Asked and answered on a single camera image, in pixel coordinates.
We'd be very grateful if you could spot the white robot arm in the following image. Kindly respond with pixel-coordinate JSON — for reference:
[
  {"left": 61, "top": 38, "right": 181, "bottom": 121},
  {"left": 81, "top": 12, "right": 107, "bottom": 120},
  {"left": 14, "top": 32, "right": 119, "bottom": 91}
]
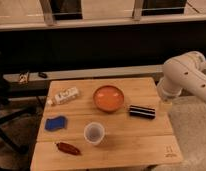
[{"left": 157, "top": 51, "right": 206, "bottom": 103}]

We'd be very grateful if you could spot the orange ceramic bowl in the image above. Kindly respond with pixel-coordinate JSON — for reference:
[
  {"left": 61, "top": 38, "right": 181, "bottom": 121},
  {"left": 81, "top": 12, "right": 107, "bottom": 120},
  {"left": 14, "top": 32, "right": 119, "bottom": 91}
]
[{"left": 93, "top": 85, "right": 124, "bottom": 113}]

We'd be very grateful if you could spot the wooden table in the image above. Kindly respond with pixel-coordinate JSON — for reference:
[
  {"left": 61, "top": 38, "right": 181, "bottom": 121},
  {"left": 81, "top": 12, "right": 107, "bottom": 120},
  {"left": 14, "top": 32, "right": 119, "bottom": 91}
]
[{"left": 31, "top": 77, "right": 183, "bottom": 171}]

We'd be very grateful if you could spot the white plastic bottle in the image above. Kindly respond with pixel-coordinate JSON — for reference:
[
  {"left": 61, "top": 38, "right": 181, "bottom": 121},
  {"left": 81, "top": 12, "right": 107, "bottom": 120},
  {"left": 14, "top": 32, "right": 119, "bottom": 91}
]
[{"left": 47, "top": 87, "right": 80, "bottom": 106}]

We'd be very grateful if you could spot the clear plastic cup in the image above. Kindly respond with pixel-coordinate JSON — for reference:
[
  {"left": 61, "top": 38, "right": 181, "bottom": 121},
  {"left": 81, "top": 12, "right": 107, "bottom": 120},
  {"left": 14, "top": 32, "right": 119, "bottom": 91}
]
[{"left": 83, "top": 122, "right": 105, "bottom": 146}]

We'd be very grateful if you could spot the blue sponge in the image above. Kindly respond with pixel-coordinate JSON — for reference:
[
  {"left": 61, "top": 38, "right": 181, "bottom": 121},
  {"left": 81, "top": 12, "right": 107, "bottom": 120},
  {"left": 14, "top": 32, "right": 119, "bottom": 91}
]
[{"left": 45, "top": 116, "right": 67, "bottom": 131}]

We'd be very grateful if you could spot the small black remote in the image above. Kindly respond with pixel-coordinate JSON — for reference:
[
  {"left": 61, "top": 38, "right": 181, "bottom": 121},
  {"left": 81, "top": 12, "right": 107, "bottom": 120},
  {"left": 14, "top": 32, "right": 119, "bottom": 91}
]
[{"left": 38, "top": 72, "right": 48, "bottom": 79}]

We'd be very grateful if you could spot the red chili pepper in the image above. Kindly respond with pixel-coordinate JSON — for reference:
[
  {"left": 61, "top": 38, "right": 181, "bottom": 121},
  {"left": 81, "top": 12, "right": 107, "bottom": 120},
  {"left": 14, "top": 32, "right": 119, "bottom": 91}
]
[{"left": 56, "top": 142, "right": 81, "bottom": 155}]

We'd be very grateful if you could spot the black office chair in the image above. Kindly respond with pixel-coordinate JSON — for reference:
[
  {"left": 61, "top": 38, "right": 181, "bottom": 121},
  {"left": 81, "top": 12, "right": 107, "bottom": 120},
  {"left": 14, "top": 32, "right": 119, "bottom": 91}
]
[{"left": 0, "top": 50, "right": 37, "bottom": 155}]

